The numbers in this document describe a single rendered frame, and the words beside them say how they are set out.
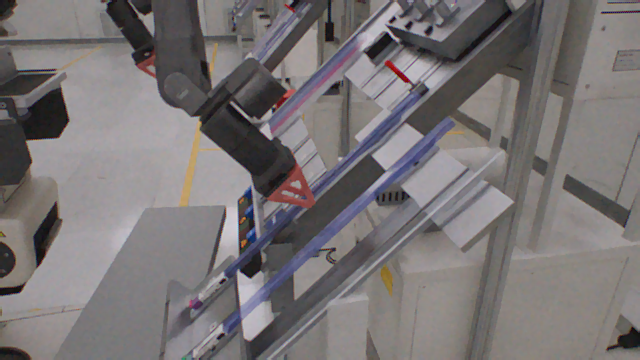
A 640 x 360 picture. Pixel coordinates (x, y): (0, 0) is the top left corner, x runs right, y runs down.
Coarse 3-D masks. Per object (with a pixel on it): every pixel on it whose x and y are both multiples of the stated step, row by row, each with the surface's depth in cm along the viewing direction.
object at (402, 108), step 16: (416, 96) 66; (400, 112) 66; (384, 128) 67; (368, 144) 67; (352, 160) 68; (336, 176) 68; (320, 192) 69; (272, 224) 70; (240, 256) 71; (224, 272) 71
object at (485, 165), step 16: (480, 160) 47; (496, 160) 46; (464, 176) 47; (480, 176) 47; (448, 192) 47; (464, 192) 47; (432, 208) 48; (448, 208) 47; (416, 224) 48; (400, 240) 48; (384, 256) 48; (368, 272) 48; (336, 288) 50; (352, 288) 49; (320, 304) 50; (336, 304) 49; (304, 320) 50; (320, 320) 50; (288, 336) 50; (272, 352) 51
